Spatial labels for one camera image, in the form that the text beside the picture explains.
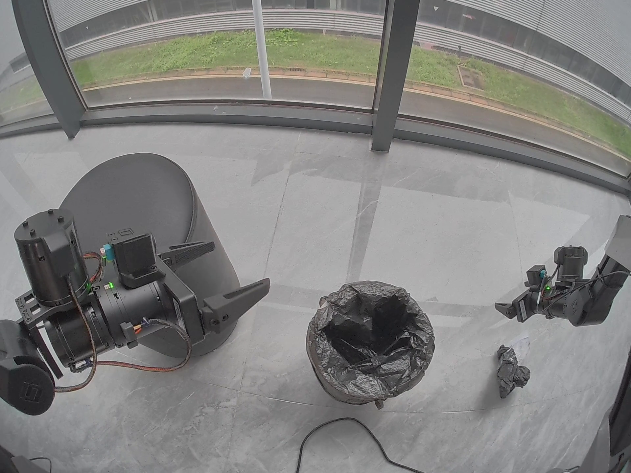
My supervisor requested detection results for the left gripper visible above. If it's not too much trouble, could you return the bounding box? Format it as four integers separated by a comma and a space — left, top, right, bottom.
47, 241, 272, 369

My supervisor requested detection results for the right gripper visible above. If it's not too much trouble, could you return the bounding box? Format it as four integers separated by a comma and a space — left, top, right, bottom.
494, 289, 547, 323

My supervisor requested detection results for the black plastic bag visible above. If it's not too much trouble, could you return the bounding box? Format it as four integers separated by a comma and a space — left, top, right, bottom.
306, 281, 436, 411

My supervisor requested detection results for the crumpled black plastic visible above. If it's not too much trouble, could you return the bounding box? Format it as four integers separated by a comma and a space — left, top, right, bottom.
496, 344, 531, 400

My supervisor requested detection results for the dark grey round chair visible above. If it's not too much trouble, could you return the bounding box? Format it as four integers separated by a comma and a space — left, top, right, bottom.
59, 153, 243, 358

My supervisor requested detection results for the window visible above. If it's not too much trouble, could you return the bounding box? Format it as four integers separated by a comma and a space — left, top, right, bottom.
0, 0, 631, 181

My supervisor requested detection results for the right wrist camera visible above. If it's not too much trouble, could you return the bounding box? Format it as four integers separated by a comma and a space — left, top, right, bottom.
526, 264, 549, 290

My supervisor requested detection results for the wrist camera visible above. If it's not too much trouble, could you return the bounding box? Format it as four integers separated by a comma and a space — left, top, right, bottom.
101, 232, 164, 288
526, 264, 549, 290

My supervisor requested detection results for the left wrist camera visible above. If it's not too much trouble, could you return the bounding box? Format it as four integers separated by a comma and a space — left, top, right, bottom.
101, 232, 164, 288

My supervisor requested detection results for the black cable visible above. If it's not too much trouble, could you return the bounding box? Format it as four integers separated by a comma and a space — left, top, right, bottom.
297, 416, 425, 473

